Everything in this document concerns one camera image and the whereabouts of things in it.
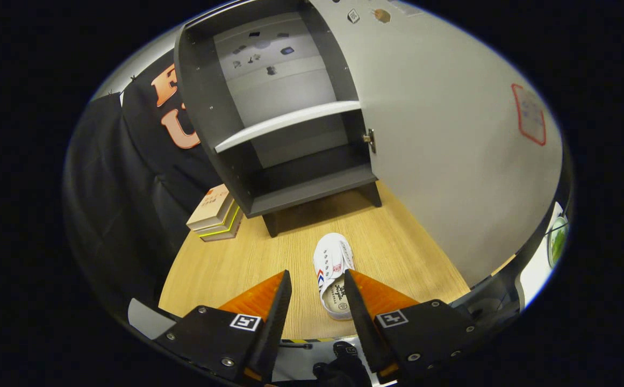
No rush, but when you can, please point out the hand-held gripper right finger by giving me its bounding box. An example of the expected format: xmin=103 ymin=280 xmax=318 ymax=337
xmin=343 ymin=269 xmax=476 ymax=379

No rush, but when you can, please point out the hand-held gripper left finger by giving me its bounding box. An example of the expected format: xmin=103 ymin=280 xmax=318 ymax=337
xmin=153 ymin=270 xmax=293 ymax=383

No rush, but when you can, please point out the white canvas shoe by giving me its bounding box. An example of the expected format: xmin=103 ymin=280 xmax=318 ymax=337
xmin=313 ymin=232 xmax=356 ymax=321

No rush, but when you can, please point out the beige shoe cabinet door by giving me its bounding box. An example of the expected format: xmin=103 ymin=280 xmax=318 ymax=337
xmin=309 ymin=0 xmax=565 ymax=288

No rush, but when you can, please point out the brown book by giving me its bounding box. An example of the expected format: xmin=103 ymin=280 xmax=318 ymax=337
xmin=200 ymin=212 xmax=244 ymax=242

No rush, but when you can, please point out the yellow-edged book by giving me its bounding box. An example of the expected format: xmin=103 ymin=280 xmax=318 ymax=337
xmin=196 ymin=204 xmax=241 ymax=238

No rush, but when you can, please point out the beige book red label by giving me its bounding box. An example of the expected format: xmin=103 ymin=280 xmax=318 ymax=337
xmin=186 ymin=184 xmax=235 ymax=231

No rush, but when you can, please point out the black backdrop cloth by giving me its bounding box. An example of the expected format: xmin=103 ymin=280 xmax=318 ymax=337
xmin=64 ymin=51 xmax=226 ymax=323

